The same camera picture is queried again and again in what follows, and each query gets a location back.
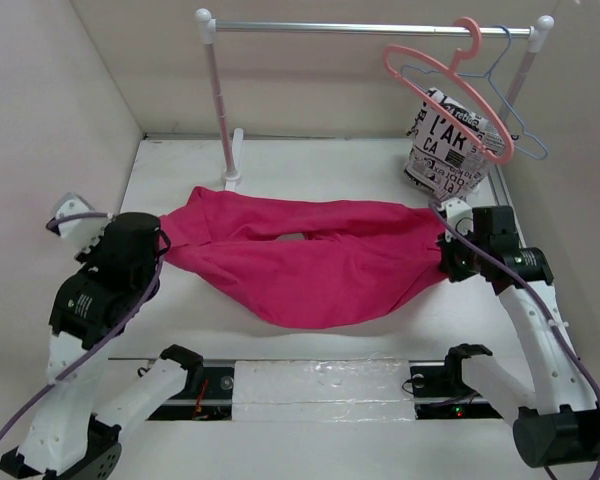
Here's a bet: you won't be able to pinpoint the pink trousers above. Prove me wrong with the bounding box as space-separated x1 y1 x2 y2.
160 186 447 329

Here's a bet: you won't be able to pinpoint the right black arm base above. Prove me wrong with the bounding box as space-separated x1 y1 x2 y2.
402 361 501 421

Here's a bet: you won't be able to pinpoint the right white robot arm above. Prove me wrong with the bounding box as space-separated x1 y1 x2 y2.
430 199 600 479

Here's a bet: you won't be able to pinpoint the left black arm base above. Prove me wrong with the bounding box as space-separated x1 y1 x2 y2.
149 360 235 422

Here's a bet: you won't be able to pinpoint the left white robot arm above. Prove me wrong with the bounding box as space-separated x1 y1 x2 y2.
0 212 203 479

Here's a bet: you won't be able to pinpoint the pink plastic hanger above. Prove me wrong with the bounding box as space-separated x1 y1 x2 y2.
382 16 516 165

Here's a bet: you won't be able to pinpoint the black white printed garment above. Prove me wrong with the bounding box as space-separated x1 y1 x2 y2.
403 88 504 201

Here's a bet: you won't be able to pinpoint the white metal clothes rack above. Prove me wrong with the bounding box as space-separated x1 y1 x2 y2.
195 7 555 194

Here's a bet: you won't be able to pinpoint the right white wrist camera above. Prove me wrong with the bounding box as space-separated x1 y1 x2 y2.
430 198 474 242

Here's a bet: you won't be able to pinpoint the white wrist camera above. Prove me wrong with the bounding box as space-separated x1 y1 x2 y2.
45 193 114 253
430 198 474 242

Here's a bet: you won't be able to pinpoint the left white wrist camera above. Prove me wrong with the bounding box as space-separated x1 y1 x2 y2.
45 193 114 253

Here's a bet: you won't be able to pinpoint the blue wire hanger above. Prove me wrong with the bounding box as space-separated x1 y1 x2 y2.
382 16 554 165

